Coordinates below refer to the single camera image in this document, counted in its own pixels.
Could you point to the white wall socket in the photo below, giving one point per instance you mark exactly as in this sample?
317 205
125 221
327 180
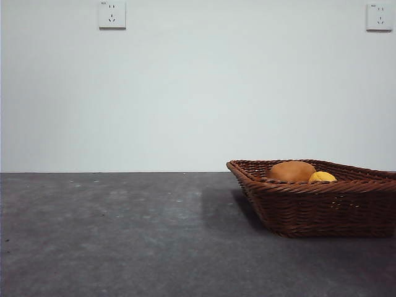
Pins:
112 15
379 18

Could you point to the yellow corn cob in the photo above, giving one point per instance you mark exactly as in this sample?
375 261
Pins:
323 177

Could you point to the brown woven wicker basket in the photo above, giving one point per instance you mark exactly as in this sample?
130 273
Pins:
309 207

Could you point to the brown potato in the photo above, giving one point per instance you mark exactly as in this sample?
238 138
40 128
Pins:
289 170

